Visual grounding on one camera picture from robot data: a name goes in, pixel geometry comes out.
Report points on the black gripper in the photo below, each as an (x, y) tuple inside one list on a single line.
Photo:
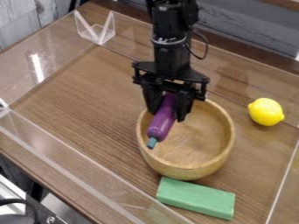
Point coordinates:
[(155, 76)]

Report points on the purple toy eggplant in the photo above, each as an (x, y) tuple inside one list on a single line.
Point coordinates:
[(162, 122)]

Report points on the brown wooden bowl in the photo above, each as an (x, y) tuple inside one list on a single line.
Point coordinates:
[(198, 145)]

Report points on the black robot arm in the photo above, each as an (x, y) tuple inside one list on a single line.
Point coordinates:
[(174, 18)]

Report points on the yellow toy lemon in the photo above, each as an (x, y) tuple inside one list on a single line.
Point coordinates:
[(266, 112)]

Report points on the green rectangular sponge block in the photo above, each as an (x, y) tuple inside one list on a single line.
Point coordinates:
[(197, 198)]

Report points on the clear acrylic corner bracket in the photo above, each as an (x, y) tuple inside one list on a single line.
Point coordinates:
[(99, 34)]

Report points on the clear acrylic front wall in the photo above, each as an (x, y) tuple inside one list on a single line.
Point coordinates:
[(84, 184)]

